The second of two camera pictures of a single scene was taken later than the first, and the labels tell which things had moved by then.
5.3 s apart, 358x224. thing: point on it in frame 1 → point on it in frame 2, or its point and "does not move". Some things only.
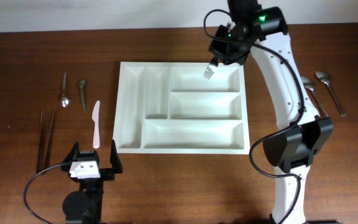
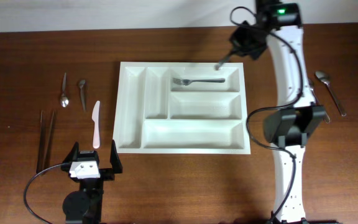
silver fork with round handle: x=209 y=71 → x=186 y=82
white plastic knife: x=96 y=118 does not move
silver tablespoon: x=309 y=83 does not move
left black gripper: x=107 y=174 does not move
